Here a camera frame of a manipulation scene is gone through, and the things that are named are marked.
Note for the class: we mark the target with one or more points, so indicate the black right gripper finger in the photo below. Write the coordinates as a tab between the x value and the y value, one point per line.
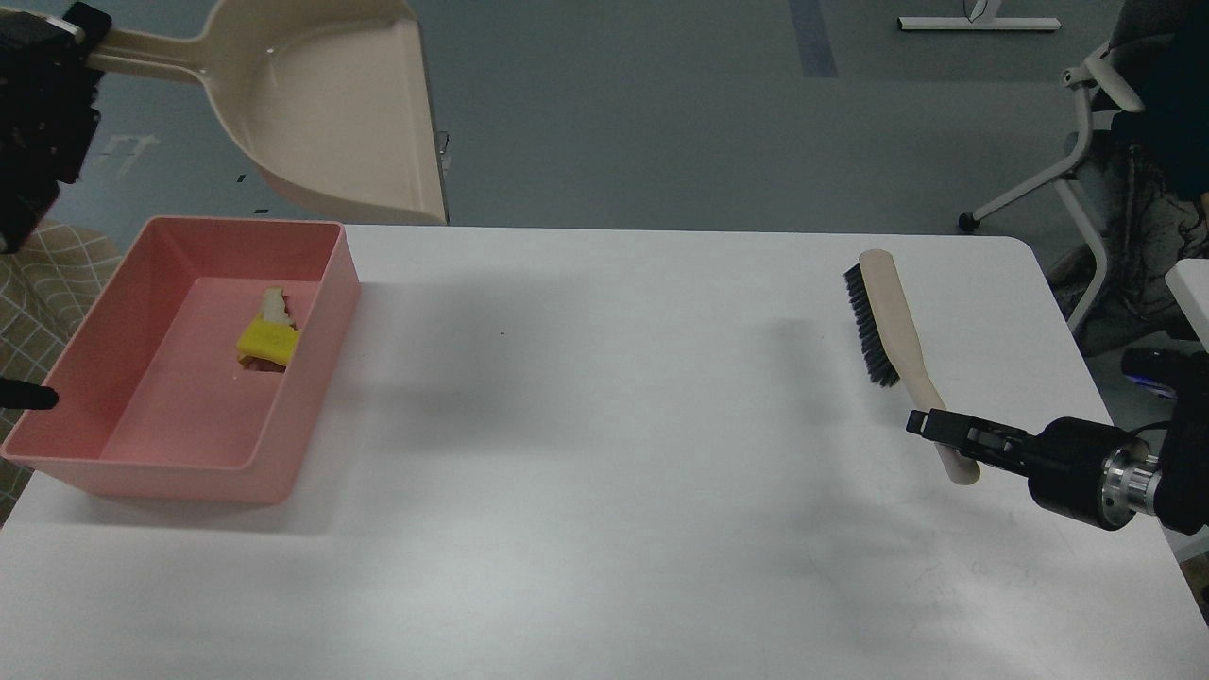
971	437

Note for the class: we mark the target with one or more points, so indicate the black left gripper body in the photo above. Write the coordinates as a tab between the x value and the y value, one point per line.
48	117

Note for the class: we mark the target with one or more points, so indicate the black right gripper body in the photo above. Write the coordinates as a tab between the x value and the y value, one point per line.
1087	471

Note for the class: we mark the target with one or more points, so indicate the beige brush with black bristles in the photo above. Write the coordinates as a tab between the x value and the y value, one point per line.
889	339

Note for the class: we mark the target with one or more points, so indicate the beige plastic dustpan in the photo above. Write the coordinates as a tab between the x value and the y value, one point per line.
329	100

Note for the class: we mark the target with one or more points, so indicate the beige foam strip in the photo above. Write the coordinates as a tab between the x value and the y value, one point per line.
273	308

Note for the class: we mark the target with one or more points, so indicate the yellow foam scrap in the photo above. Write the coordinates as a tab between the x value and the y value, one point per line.
266	341

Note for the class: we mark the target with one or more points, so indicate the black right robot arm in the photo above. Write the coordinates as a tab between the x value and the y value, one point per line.
1181	442

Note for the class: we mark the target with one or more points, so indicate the pink plastic bin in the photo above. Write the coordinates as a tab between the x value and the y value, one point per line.
153	401

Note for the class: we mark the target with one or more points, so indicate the beige checkered cloth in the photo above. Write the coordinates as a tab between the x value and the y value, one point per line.
48	287

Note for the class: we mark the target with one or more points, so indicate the white office chair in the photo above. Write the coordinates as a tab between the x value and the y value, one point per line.
1133	178

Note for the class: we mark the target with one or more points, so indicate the white stand base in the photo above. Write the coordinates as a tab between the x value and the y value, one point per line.
982	17

